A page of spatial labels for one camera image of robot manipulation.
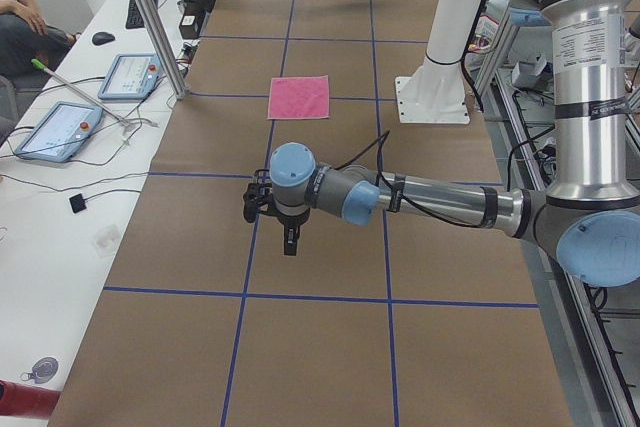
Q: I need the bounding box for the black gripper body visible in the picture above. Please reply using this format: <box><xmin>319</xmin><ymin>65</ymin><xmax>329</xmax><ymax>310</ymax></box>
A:
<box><xmin>275</xmin><ymin>208</ymin><xmax>310</xmax><ymax>237</ymax></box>

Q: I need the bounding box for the pink and grey towel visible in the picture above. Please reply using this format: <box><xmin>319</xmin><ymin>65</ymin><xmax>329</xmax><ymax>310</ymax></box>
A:
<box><xmin>267</xmin><ymin>75</ymin><xmax>330</xmax><ymax>120</ymax></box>

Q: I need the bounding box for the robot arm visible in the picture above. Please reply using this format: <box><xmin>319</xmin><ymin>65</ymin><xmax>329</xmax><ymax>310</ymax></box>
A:
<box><xmin>267</xmin><ymin>0</ymin><xmax>639</xmax><ymax>287</ymax></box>

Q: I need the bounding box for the black box with label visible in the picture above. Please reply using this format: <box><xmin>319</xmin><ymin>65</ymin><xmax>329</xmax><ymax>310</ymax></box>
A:
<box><xmin>179</xmin><ymin>1</ymin><xmax>209</xmax><ymax>40</ymax></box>

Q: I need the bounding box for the black keyboard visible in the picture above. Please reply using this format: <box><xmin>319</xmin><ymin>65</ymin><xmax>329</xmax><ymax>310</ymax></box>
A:
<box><xmin>124</xmin><ymin>0</ymin><xmax>161</xmax><ymax>30</ymax></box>

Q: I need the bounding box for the small black square pad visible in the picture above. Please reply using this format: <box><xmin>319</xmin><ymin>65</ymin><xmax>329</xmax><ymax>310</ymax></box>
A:
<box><xmin>69</xmin><ymin>193</ymin><xmax>87</xmax><ymax>214</ymax></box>

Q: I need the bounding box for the far teach pendant tablet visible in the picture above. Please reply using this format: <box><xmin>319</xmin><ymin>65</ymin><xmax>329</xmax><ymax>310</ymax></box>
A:
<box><xmin>98</xmin><ymin>53</ymin><xmax>162</xmax><ymax>101</ymax></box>

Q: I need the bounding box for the teach pendant tablet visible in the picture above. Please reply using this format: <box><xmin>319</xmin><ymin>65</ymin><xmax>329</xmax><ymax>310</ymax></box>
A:
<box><xmin>15</xmin><ymin>101</ymin><xmax>104</xmax><ymax>163</ymax></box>
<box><xmin>98</xmin><ymin>53</ymin><xmax>162</xmax><ymax>101</ymax></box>

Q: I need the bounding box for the black computer mouse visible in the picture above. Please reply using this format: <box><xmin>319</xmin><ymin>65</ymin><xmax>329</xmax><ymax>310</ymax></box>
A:
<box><xmin>91</xmin><ymin>31</ymin><xmax>115</xmax><ymax>46</ymax></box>

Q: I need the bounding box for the near teach pendant tablet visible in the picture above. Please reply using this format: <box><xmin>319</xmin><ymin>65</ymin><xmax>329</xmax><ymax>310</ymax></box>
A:
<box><xmin>15</xmin><ymin>101</ymin><xmax>104</xmax><ymax>163</ymax></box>

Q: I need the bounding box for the round metal disc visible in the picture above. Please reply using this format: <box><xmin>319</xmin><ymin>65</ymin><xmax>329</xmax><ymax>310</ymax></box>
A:
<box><xmin>20</xmin><ymin>356</ymin><xmax>59</xmax><ymax>385</ymax></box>

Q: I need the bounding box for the metal rod green tip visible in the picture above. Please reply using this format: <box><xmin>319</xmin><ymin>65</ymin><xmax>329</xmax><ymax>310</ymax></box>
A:
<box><xmin>31</xmin><ymin>58</ymin><xmax>133</xmax><ymax>130</ymax></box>

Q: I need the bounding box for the seated person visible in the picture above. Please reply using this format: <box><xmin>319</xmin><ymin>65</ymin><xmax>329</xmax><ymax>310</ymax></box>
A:
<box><xmin>1</xmin><ymin>0</ymin><xmax>80</xmax><ymax>77</ymax></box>

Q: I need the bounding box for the red cylinder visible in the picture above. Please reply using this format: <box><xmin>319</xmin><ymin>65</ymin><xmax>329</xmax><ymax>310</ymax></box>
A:
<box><xmin>0</xmin><ymin>380</ymin><xmax>61</xmax><ymax>420</ymax></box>

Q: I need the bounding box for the aluminium frame post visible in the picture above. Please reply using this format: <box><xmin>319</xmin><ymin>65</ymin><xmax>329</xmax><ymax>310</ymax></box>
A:
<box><xmin>135</xmin><ymin>0</ymin><xmax>187</xmax><ymax>100</ymax></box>

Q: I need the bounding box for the white pedestal column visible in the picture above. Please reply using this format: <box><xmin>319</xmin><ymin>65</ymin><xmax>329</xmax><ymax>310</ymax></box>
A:
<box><xmin>395</xmin><ymin>0</ymin><xmax>482</xmax><ymax>125</ymax></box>

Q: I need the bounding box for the aluminium side frame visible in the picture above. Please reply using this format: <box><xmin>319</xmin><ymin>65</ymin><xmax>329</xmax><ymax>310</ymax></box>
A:
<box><xmin>476</xmin><ymin>19</ymin><xmax>639</xmax><ymax>426</ymax></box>

